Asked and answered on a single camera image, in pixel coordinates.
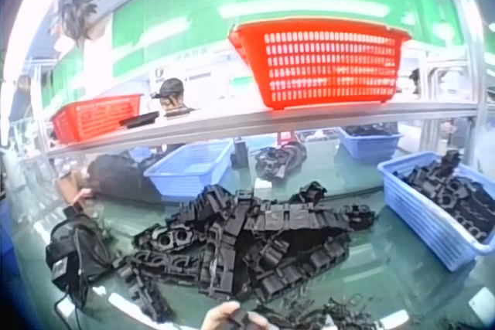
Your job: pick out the person's left hand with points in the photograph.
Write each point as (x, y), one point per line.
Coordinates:
(216, 316)

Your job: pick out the large red plastic basket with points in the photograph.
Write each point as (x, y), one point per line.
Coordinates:
(328, 65)

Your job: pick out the empty blue plastic basket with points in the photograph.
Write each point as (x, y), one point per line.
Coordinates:
(189, 171)

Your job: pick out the small red plastic basket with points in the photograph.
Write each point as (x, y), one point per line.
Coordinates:
(93, 117)

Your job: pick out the blue basket with black parts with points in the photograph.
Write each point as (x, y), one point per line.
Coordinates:
(437, 210)

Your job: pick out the person's left fingers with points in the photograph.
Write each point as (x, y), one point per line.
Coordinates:
(226, 308)

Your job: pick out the red stool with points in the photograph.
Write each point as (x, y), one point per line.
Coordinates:
(286, 137)

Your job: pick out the hanging bundle of black strips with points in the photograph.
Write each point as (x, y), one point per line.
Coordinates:
(77, 9)

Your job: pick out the heap of black plastic scraps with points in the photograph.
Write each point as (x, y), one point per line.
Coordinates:
(328, 314)

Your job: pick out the pile of black plastic links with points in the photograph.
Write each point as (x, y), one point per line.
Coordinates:
(247, 241)

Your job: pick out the flat black tray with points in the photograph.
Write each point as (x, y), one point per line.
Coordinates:
(140, 119)

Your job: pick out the metal workbench shelf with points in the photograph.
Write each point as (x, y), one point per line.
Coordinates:
(270, 117)

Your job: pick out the small blue basket with parts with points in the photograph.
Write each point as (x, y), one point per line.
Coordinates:
(369, 142)

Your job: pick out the aluminium frame post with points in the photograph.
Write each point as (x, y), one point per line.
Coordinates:
(470, 55)

